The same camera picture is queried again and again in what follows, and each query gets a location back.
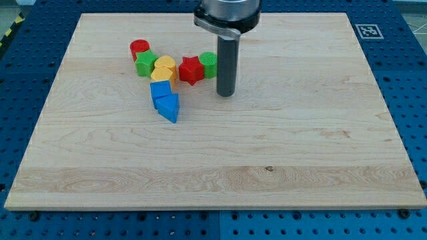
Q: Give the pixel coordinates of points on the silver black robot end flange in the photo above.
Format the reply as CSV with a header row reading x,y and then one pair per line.
x,y
228,19

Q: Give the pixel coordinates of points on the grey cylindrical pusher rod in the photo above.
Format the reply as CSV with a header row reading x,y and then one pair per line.
x,y
227,52

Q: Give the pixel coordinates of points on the red star block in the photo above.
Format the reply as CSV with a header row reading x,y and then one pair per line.
x,y
191,70

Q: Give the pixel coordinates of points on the green star block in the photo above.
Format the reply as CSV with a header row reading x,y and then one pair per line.
x,y
144,63

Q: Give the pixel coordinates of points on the green cylinder block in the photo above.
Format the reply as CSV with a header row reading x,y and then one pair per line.
x,y
210,62

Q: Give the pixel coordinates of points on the yellow heart block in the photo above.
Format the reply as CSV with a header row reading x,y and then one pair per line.
x,y
167,62

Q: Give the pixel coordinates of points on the yellow pentagon block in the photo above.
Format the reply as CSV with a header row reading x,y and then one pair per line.
x,y
164,74

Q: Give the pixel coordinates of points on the blue cube block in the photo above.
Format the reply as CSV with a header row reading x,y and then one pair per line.
x,y
159,89

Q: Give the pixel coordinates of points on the blue triangle block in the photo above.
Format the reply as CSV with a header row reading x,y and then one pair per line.
x,y
168,107

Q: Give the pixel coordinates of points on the red cylinder block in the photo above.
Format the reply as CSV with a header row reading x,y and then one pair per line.
x,y
138,46

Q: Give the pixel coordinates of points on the white fiducial marker tag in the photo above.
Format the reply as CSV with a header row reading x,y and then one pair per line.
x,y
369,31

